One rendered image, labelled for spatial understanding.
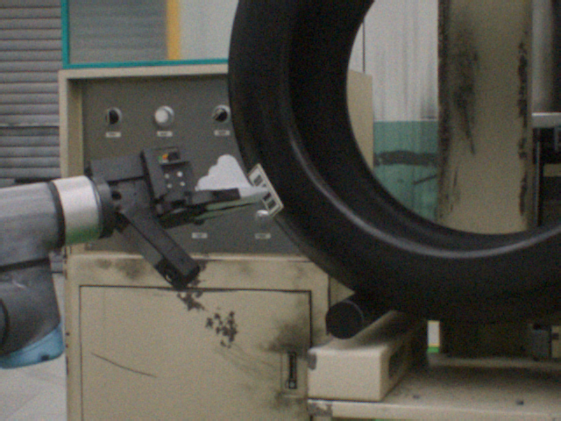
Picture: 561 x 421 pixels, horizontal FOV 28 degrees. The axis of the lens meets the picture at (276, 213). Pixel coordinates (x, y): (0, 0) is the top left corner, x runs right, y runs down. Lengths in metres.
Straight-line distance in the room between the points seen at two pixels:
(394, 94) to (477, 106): 8.82
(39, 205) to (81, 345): 1.06
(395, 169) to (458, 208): 8.73
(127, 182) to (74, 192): 0.07
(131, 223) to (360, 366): 0.32
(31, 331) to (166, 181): 0.23
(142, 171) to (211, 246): 0.91
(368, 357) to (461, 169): 0.43
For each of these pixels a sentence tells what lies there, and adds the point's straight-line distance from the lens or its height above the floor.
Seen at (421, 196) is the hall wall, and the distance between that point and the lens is 10.40.
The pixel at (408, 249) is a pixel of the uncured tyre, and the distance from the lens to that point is 1.28.
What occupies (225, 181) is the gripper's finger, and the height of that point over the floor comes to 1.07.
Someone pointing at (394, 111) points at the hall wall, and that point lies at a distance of 10.45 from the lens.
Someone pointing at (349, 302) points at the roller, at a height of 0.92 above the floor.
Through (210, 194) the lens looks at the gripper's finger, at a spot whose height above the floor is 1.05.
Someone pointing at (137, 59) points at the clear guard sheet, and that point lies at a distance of 2.22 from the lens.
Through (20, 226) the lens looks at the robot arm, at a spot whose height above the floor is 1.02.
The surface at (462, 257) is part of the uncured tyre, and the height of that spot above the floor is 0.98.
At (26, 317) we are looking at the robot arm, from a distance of 1.19.
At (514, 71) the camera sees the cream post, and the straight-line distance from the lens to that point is 1.65.
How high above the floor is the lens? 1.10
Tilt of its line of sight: 3 degrees down
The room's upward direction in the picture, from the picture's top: 1 degrees counter-clockwise
